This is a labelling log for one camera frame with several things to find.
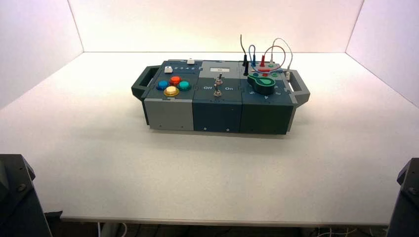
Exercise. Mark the red round push button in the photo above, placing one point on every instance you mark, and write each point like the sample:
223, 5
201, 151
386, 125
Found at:
175, 80

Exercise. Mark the green rotary knob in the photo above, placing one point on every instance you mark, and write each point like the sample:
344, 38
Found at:
262, 83

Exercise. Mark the teal round push button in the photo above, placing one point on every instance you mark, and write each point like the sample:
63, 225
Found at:
184, 86

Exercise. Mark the metal toggle switch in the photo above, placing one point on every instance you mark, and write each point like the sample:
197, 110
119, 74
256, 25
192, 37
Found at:
217, 92
219, 78

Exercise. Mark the yellow round push button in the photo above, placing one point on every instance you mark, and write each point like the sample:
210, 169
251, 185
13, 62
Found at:
171, 91

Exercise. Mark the blue round push button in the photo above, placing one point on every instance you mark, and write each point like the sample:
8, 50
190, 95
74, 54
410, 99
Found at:
162, 85

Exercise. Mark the black banana plug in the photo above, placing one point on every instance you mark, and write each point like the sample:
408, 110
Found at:
246, 69

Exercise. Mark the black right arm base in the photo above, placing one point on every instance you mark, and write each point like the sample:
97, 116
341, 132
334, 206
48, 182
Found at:
406, 206

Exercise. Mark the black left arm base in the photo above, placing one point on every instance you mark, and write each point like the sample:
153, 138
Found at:
18, 202

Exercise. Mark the white slider knob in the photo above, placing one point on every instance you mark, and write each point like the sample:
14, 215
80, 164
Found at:
190, 61
168, 69

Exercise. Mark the grey and teal control box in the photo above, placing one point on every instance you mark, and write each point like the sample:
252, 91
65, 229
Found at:
216, 113

